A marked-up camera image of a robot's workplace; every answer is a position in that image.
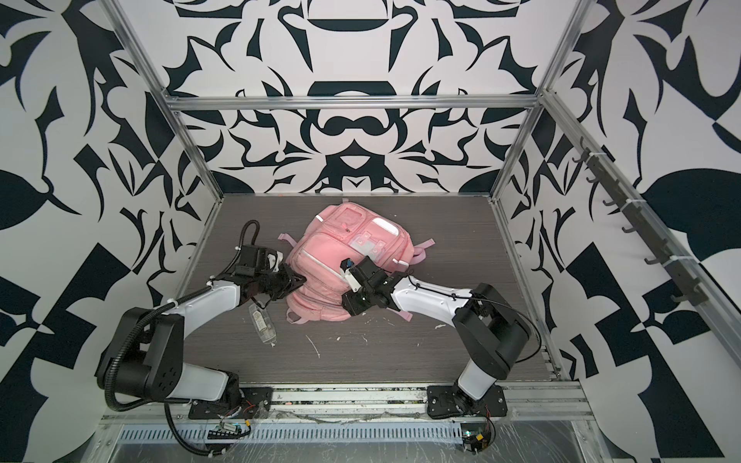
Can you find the pink student backpack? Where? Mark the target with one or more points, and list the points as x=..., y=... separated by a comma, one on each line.
x=345, y=231

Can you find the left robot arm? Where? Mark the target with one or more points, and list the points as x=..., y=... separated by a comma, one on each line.
x=144, y=363

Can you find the right electronics board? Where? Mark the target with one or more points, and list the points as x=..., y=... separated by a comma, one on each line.
x=478, y=440

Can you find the aluminium front rail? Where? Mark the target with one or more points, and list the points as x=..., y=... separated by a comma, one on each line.
x=526, y=400

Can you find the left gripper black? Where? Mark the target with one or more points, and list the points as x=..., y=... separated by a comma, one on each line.
x=289, y=285

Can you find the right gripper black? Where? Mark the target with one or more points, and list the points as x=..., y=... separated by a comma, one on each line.
x=351, y=304

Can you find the white slotted cable duct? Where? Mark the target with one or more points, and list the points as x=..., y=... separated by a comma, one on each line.
x=359, y=432

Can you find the left electronics board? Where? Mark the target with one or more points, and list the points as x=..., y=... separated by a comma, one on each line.
x=230, y=431

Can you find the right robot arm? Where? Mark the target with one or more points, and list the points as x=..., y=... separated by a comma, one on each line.
x=493, y=333

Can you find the clear plastic small case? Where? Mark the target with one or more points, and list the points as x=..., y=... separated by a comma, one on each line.
x=263, y=324

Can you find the black coat hook rail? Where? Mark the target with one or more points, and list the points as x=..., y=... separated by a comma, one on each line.
x=642, y=220

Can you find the electronics board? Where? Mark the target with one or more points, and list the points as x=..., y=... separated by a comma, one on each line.
x=478, y=440
x=230, y=431

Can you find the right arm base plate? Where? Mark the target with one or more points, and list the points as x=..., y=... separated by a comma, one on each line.
x=449, y=401

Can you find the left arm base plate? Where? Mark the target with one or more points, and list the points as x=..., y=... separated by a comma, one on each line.
x=248, y=403

